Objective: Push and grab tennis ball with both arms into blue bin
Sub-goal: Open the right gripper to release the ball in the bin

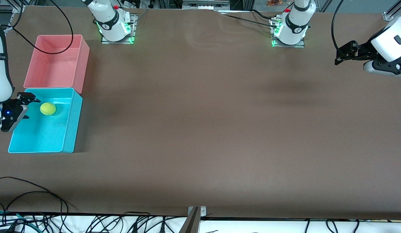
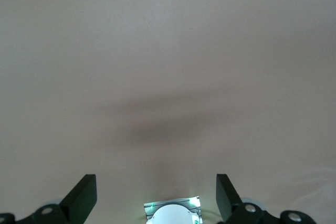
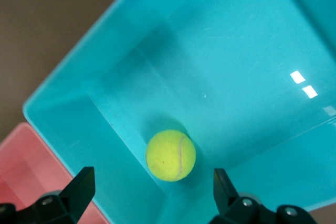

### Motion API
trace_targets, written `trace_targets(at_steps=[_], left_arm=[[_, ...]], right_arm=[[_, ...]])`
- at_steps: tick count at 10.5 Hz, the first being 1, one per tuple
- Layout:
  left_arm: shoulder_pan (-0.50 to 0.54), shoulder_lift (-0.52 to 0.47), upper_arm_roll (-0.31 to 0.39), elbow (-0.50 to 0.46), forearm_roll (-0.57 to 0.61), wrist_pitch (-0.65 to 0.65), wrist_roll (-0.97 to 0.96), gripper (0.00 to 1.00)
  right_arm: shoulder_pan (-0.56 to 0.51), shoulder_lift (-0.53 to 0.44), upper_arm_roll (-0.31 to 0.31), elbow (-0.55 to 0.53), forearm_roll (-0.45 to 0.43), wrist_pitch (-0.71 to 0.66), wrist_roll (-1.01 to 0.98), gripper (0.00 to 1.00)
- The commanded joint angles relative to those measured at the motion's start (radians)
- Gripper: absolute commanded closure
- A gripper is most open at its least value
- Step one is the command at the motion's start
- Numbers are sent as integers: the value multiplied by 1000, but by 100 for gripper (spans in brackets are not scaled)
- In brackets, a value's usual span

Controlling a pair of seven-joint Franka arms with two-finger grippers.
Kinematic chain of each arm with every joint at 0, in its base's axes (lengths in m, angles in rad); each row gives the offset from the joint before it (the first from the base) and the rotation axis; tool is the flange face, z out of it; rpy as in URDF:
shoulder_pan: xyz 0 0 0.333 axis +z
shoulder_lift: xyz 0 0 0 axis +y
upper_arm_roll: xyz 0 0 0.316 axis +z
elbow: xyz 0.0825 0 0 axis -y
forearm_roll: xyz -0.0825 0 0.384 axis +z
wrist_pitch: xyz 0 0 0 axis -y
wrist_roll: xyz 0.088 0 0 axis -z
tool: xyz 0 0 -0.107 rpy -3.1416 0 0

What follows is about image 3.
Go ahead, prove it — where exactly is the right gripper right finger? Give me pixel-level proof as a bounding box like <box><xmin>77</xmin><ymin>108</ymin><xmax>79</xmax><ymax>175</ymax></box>
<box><xmin>209</xmin><ymin>168</ymin><xmax>317</xmax><ymax>224</ymax></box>

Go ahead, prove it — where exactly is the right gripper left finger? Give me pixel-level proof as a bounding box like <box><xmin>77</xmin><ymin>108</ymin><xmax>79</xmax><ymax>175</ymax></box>
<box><xmin>0</xmin><ymin>166</ymin><xmax>95</xmax><ymax>224</ymax></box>

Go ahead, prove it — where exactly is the yellow tennis ball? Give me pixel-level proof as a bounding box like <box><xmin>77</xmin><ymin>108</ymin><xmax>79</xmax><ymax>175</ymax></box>
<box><xmin>145</xmin><ymin>129</ymin><xmax>197</xmax><ymax>182</ymax></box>

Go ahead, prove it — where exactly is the pink plastic bin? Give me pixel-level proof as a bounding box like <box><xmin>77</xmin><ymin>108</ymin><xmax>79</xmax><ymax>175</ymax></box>
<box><xmin>0</xmin><ymin>122</ymin><xmax>107</xmax><ymax>224</ymax></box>

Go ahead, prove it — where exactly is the blue plastic bin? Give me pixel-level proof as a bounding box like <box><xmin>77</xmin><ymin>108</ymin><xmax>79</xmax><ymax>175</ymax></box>
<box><xmin>22</xmin><ymin>0</ymin><xmax>336</xmax><ymax>224</ymax></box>

